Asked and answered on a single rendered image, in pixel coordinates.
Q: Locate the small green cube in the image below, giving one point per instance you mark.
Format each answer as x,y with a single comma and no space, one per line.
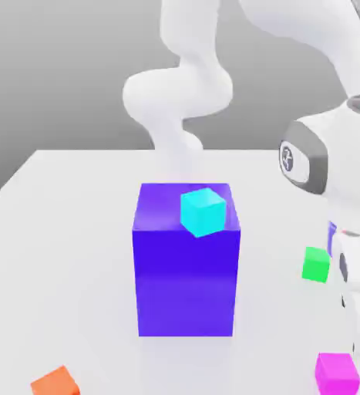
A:
316,265

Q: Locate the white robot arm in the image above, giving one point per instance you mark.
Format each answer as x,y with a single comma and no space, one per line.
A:
179,92

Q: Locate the small cyan cube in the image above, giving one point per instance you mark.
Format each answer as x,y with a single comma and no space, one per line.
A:
202,213

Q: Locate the small magenta cube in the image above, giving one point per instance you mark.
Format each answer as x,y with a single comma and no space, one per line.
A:
337,375

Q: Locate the small orange cube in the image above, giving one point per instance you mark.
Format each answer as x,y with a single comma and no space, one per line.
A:
54,384

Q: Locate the large purple box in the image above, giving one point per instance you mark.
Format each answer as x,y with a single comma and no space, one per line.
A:
185,284

